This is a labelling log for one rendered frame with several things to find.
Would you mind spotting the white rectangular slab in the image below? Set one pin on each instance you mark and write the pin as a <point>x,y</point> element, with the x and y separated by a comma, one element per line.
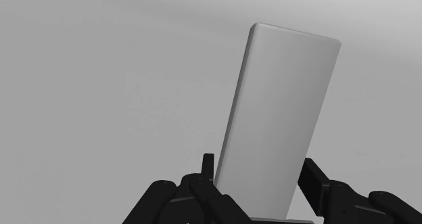
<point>280,117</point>

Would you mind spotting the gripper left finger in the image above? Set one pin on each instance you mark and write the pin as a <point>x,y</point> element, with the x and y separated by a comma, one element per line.
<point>194,197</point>

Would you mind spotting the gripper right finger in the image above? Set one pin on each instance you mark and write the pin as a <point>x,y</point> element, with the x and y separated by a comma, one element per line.
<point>343,197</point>

